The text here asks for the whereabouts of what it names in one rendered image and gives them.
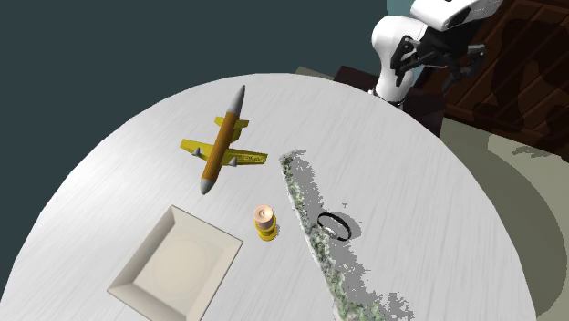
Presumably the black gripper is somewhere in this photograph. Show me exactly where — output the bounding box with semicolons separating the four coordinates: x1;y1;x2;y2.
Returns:
389;21;488;88

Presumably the dark brown wooden cabinet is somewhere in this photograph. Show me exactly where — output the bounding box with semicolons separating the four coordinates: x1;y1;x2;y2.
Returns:
415;0;569;164

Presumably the round white table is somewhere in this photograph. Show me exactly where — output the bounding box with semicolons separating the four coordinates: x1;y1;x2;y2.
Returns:
0;72;540;321

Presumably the green speckled long strip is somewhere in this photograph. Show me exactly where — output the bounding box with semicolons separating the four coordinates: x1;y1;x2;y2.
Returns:
278;150;388;321

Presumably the yellow orange toy airplane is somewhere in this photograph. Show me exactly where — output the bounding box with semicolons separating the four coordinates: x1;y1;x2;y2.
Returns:
179;84;270;196

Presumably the yellow bottle with wooden cap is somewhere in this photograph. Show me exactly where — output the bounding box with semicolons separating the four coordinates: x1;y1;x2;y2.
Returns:
253;204;278;243

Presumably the cream square plate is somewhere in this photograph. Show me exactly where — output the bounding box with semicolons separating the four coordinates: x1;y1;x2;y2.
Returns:
106;203;244;321

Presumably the black ring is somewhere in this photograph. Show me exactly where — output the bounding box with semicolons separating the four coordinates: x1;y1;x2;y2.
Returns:
316;212;353;243

